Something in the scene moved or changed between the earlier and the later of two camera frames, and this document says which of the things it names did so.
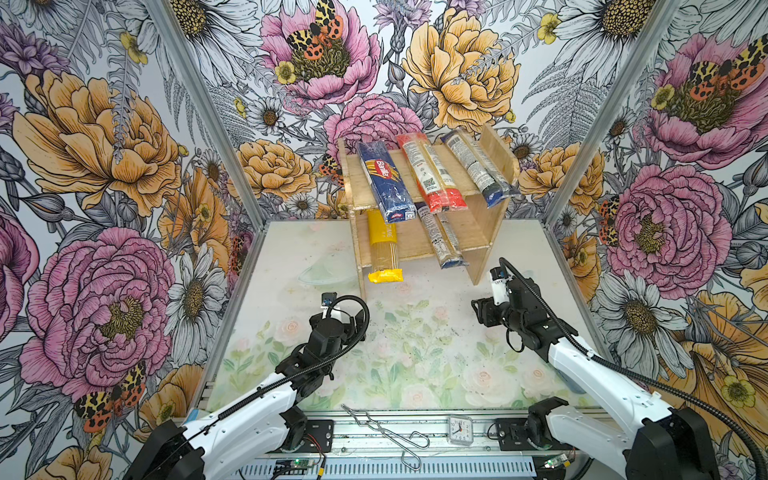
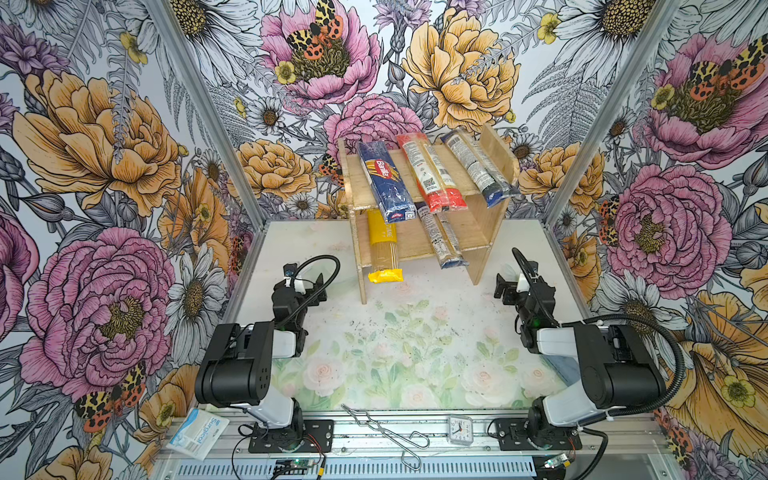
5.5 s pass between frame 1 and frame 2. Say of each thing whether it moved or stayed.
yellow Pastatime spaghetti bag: stayed
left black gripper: moved
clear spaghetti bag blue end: stayed
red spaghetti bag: stayed
